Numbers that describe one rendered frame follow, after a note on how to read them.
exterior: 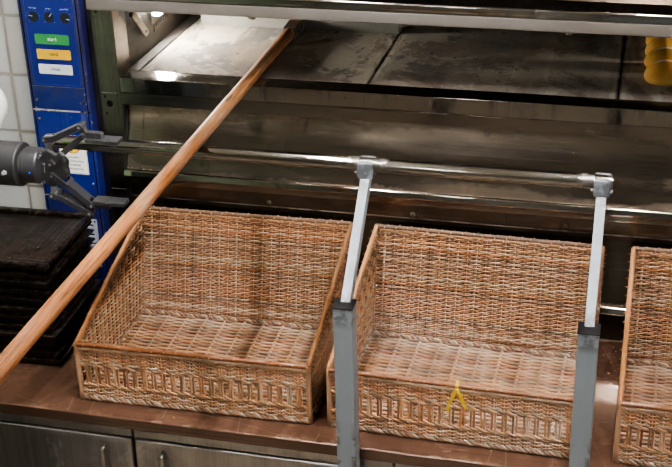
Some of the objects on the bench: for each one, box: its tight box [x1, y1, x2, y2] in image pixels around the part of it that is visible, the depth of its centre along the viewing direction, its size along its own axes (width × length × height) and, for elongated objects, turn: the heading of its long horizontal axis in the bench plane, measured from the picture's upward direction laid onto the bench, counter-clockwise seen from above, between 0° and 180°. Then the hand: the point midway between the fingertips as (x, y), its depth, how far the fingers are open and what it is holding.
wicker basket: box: [73, 206, 353, 424], centre depth 297 cm, size 49×56×28 cm
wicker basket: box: [326, 223, 607, 460], centre depth 283 cm, size 49×56×28 cm
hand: (118, 171), depth 252 cm, fingers open, 13 cm apart
